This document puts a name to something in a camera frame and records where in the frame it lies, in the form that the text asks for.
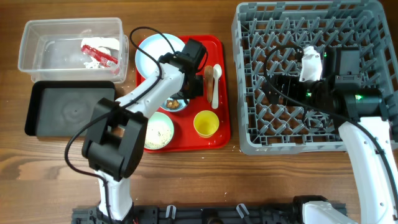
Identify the small light blue bowl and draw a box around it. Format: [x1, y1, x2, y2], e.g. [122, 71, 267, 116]
[160, 98, 190, 113]

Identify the brown food scrap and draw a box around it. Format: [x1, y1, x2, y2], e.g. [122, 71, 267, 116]
[165, 100, 180, 110]

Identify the yellow plastic cup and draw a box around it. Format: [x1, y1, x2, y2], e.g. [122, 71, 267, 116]
[193, 110, 220, 138]

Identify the light green bowl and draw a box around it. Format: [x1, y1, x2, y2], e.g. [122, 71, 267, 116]
[144, 112, 174, 150]

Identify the white rice pile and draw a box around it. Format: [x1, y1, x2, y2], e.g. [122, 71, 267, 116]
[145, 121, 173, 149]

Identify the red and white wrapper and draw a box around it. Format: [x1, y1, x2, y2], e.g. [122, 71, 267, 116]
[81, 37, 120, 75]

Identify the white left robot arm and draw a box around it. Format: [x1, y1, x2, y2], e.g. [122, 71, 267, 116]
[64, 39, 208, 223]

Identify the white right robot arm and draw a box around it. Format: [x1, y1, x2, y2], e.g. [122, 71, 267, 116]
[262, 45, 397, 223]

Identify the grey dishwasher rack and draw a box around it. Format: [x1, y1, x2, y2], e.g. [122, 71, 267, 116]
[231, 1, 397, 155]

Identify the white plastic spoon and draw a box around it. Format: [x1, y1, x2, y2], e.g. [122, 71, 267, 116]
[211, 64, 223, 110]

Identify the large light blue plate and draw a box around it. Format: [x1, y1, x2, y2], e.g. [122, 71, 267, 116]
[135, 34, 185, 78]

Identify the red serving tray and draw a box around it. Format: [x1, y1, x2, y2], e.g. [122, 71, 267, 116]
[139, 34, 231, 153]

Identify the clear plastic bin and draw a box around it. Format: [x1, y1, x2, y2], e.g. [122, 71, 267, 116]
[18, 17, 129, 83]

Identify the black tray bin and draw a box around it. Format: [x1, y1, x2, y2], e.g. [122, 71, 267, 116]
[24, 81, 116, 137]

